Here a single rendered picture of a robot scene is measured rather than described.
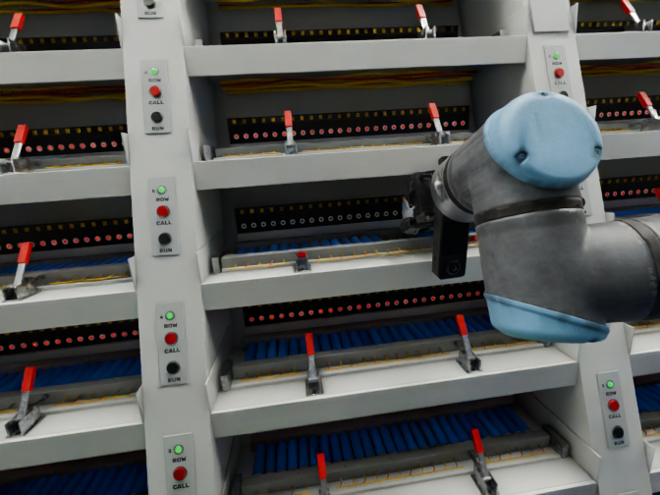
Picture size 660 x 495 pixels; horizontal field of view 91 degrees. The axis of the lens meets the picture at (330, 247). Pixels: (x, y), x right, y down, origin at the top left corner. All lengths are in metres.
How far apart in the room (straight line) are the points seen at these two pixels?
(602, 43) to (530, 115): 0.56
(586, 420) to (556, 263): 0.46
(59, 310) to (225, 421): 0.30
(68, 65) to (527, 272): 0.71
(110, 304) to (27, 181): 0.23
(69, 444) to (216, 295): 0.29
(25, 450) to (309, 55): 0.75
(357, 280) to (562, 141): 0.33
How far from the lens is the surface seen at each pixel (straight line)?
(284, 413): 0.57
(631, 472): 0.83
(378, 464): 0.69
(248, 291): 0.53
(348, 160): 0.57
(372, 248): 0.59
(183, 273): 0.55
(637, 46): 0.94
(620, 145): 0.82
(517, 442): 0.77
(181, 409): 0.59
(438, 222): 0.50
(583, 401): 0.74
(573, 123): 0.36
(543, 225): 0.32
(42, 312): 0.65
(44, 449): 0.69
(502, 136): 0.32
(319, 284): 0.53
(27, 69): 0.76
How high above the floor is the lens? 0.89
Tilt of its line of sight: 4 degrees up
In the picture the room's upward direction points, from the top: 6 degrees counter-clockwise
